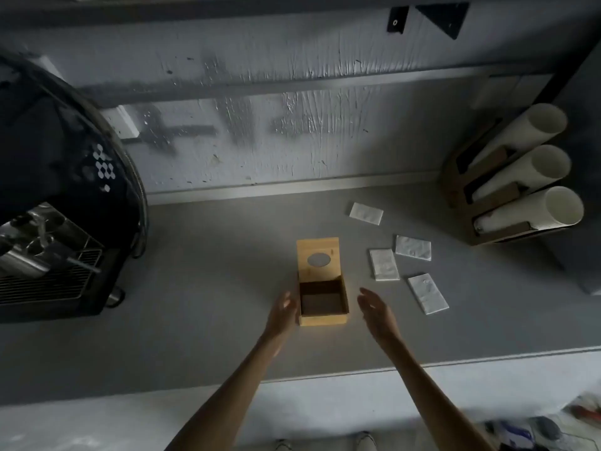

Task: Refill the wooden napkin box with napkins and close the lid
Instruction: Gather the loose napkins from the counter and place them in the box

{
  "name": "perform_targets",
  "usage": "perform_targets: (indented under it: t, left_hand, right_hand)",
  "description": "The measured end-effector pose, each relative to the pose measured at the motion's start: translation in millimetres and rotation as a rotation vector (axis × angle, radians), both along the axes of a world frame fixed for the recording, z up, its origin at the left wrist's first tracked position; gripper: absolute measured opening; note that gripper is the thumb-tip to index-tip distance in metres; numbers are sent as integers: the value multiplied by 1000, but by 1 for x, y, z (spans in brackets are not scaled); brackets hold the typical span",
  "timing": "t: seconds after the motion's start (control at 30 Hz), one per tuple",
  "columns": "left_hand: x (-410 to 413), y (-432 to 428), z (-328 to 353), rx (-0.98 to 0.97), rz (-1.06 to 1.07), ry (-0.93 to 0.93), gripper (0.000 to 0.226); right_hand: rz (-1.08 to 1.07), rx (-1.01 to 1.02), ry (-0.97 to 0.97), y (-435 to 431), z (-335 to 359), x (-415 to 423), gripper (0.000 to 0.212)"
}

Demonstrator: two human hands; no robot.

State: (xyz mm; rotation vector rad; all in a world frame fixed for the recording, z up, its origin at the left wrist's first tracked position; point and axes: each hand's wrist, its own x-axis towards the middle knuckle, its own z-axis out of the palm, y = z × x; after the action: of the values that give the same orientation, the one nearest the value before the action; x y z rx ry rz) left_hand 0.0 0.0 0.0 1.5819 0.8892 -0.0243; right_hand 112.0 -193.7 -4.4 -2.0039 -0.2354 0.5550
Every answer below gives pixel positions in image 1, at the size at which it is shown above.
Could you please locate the person's right hand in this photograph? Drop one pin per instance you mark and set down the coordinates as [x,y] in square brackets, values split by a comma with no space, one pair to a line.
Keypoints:
[378,314]

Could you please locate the person's left hand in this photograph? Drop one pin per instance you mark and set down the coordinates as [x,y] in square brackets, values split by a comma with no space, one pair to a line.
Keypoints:
[281,317]

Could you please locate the person's right fingers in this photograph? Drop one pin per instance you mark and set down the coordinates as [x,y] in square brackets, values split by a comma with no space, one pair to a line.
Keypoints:
[368,300]

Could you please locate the person's left fingers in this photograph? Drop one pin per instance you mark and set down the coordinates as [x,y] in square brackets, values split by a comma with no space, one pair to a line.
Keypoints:
[287,302]

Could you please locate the person's left forearm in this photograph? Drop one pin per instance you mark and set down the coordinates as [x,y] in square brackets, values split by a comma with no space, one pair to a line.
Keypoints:
[225,394]

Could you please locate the person's right forearm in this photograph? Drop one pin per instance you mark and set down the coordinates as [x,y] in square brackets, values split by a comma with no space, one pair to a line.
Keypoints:
[432,394]

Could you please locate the white napkin pack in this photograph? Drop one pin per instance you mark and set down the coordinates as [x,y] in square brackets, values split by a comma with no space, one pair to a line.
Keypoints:
[366,213]
[427,293]
[413,247]
[384,264]

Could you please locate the wooden tissue box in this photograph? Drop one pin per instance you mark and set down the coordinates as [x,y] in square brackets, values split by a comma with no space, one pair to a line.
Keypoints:
[322,281]

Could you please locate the person's right shoe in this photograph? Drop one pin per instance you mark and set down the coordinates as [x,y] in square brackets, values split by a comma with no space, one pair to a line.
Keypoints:
[363,441]

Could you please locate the person's shoe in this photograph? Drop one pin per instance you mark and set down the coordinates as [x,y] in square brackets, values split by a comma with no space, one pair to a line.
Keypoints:
[283,445]
[363,441]

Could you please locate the person's left shoe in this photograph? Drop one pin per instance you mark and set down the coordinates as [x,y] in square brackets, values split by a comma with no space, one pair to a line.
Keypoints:
[283,445]

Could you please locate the wooden cup holder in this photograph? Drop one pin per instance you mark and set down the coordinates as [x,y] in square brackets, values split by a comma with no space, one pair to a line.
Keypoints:
[458,183]

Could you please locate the white paper cup stack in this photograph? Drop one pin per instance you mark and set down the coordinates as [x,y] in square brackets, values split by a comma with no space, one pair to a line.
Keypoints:
[526,171]
[535,208]
[526,131]

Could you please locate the black espresso machine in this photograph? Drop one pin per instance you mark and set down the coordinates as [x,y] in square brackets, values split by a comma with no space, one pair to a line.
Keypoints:
[56,183]

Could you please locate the white wall socket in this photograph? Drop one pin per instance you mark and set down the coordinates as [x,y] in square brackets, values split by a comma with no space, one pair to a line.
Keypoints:
[123,121]

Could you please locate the black shelf bracket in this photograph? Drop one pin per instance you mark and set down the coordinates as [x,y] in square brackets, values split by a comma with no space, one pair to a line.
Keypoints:
[446,16]

